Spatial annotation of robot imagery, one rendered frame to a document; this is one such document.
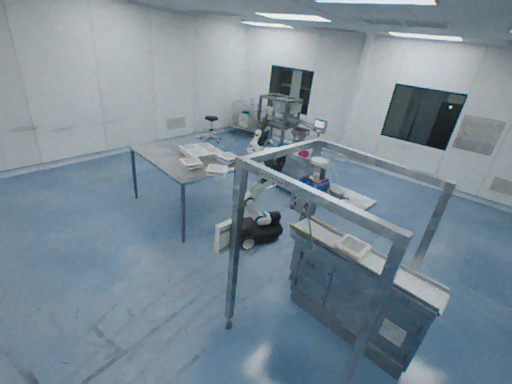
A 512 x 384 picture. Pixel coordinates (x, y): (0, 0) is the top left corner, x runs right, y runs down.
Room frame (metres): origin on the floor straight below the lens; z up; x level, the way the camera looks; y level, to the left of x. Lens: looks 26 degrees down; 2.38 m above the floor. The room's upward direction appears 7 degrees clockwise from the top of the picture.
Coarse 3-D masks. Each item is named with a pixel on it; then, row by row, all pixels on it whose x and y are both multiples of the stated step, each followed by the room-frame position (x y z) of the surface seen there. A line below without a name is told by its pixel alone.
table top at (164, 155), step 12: (144, 144) 4.08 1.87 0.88; (156, 144) 4.15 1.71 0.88; (168, 144) 4.22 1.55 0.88; (180, 144) 4.29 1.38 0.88; (144, 156) 3.62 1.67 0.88; (156, 156) 3.67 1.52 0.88; (168, 156) 3.72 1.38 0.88; (180, 156) 3.78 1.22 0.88; (168, 168) 3.32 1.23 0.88; (180, 168) 3.37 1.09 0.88; (204, 168) 3.46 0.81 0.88; (228, 168) 3.56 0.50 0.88; (180, 180) 3.02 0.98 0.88; (192, 180) 3.07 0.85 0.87
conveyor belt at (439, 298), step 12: (312, 228) 2.33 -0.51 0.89; (324, 228) 2.35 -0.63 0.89; (324, 240) 2.15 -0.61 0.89; (336, 240) 2.18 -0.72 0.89; (372, 264) 1.90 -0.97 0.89; (384, 264) 1.92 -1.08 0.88; (396, 276) 1.78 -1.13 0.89; (408, 276) 1.80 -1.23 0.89; (408, 288) 1.67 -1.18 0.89; (420, 288) 1.68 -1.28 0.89; (432, 288) 1.70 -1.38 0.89; (432, 300) 1.57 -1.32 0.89; (444, 300) 1.59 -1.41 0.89
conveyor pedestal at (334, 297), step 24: (312, 264) 2.16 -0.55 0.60; (312, 288) 2.12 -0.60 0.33; (336, 288) 1.97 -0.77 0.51; (360, 288) 1.85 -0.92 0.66; (312, 312) 2.09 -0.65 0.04; (336, 312) 1.93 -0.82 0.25; (360, 312) 1.81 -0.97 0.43; (384, 312) 1.70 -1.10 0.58; (408, 312) 1.60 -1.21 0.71; (384, 336) 1.65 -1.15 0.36; (408, 336) 1.56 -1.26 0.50; (384, 360) 1.61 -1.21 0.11; (408, 360) 1.51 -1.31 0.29
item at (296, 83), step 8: (272, 72) 8.62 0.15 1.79; (280, 72) 8.48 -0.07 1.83; (288, 72) 8.34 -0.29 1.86; (296, 72) 8.20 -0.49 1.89; (304, 72) 8.07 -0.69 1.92; (312, 72) 7.94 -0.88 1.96; (272, 80) 8.60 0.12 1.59; (280, 80) 8.46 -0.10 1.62; (288, 80) 8.32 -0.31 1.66; (296, 80) 8.18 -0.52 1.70; (304, 80) 8.05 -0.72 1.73; (312, 80) 7.92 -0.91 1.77; (272, 88) 8.59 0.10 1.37; (280, 88) 8.44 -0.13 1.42; (288, 88) 8.30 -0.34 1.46; (296, 88) 8.16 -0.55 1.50; (304, 88) 8.03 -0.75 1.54; (272, 96) 8.56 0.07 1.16; (296, 96) 8.14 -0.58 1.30; (304, 96) 8.01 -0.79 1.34; (272, 104) 8.55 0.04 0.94; (304, 104) 7.98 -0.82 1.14; (304, 112) 7.96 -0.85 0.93
